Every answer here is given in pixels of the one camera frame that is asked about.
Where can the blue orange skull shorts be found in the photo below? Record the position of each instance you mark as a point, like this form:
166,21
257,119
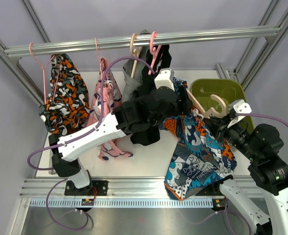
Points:
198,160

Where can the pink patterned shorts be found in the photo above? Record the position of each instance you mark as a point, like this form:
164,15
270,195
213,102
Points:
106,97

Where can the orange black camouflage shorts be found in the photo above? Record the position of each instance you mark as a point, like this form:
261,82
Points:
66,109

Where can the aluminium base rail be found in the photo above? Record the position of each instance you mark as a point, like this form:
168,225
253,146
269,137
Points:
126,187

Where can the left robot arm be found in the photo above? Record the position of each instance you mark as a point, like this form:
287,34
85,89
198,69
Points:
128,118

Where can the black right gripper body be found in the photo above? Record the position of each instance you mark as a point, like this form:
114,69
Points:
222,125

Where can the aluminium hanging rail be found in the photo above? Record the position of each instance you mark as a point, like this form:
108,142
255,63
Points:
161,39

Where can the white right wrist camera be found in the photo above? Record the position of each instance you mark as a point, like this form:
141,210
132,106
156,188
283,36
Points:
237,109

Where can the slotted cable duct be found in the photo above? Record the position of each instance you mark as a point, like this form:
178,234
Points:
121,203

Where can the grey shorts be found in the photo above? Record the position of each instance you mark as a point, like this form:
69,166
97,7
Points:
131,82

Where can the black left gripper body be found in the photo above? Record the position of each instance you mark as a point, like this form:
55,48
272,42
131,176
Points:
181,105

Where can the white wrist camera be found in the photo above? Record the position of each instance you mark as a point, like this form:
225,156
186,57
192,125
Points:
237,109
165,79

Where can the beige wooden hanger with grey shorts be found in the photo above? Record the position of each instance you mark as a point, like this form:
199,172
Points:
135,52

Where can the thin pink left hanger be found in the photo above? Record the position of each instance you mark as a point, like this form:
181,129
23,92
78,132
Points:
43,67

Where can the thin pink hanger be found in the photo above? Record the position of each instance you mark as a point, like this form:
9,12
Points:
43,67
102,64

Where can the pink plastic hanger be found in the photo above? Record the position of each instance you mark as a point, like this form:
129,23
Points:
153,50

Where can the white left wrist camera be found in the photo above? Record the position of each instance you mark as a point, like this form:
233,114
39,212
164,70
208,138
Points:
165,79

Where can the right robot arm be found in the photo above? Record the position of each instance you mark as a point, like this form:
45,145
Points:
266,168

